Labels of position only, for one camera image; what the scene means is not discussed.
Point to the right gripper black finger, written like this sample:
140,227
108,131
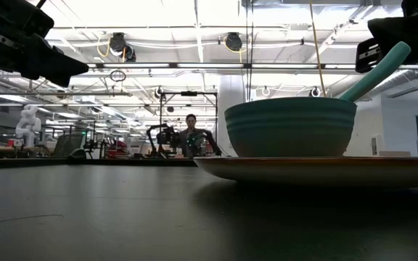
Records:
368,56
394,29

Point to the teal ribbed bowl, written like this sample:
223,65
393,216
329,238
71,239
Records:
290,127

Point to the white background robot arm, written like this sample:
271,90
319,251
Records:
28,123

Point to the black background robot arm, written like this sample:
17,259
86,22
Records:
163,137

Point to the dark mesh office chair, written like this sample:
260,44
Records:
69,145

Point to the red round plate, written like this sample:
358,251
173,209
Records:
321,172

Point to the person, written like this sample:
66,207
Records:
191,123

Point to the long ceiling light strip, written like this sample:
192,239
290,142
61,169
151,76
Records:
209,65

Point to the black background rig frame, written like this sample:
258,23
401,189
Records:
189,93

